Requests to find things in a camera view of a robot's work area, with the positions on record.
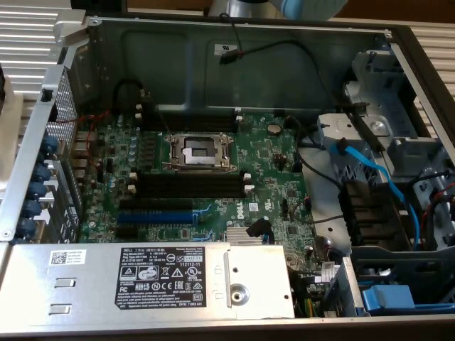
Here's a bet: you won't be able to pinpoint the RAM slot white clips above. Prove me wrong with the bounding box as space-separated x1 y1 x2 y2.
127 183 255 198
129 171 249 183
134 113 245 127
134 103 243 117

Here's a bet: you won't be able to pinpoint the green Dell motherboard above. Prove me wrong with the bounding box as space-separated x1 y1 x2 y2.
76 109 342 285

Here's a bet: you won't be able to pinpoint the metal CPU socket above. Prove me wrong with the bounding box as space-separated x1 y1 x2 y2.
161 131 232 172

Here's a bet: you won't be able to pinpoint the black angled plug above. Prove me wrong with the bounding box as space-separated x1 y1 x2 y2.
247 215 273 239

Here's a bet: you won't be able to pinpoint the silver chipset heatsink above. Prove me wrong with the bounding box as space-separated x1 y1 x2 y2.
225 227 273 246

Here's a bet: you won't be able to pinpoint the long black expansion slot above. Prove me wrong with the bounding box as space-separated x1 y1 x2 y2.
119 198 195 213

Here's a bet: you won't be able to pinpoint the blue expansion slot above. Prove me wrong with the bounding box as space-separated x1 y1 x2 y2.
117 212 200 225

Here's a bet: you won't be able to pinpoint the grey metal PC case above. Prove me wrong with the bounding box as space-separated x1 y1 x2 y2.
0 13 455 335

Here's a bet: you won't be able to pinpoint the black power supply label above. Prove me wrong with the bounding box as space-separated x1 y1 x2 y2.
114 247 207 309

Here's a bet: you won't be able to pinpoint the tall metal port block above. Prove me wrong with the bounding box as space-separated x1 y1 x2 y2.
73 146 97 161

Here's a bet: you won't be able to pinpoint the metal ethernet port block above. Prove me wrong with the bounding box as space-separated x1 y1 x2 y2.
73 130 99 147

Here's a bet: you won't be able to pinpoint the grey metal disk bay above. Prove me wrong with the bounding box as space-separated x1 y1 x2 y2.
316 48 455 249

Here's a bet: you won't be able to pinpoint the silver power supply box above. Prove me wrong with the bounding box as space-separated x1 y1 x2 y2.
0 243 296 320

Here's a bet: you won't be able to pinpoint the blue card retention clip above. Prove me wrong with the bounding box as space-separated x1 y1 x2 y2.
33 161 50 180
17 217 38 237
23 198 42 220
28 180 47 200
41 134 58 157

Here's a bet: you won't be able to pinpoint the white QR code sticker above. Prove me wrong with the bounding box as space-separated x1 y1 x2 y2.
49 249 88 266

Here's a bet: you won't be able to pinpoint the blue plastic disk caddy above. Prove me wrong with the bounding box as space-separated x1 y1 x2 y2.
358 283 455 317

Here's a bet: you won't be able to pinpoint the metal wire locking lever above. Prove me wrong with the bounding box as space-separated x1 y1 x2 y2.
140 88 175 138

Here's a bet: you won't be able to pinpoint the black wire with plug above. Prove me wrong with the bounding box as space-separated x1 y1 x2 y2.
218 12 356 107

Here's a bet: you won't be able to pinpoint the blue SATA wire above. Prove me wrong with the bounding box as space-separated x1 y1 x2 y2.
326 140 422 242

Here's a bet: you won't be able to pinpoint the black looped wire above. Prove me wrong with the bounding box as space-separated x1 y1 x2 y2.
112 80 145 117

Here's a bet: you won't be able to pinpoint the black flat cable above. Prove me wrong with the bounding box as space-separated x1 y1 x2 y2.
341 101 387 152

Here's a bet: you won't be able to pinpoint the black ribbed plastic bracket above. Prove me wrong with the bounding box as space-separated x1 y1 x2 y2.
339 180 410 247

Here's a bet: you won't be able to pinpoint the coloured power wire bundle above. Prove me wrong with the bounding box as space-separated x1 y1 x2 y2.
289 269 323 319

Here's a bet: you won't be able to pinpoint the red black twisted wire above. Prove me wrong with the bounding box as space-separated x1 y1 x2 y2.
53 109 112 168

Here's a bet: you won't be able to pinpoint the silver aluminium corner bracket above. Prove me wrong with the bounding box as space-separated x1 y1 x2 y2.
53 9 90 49

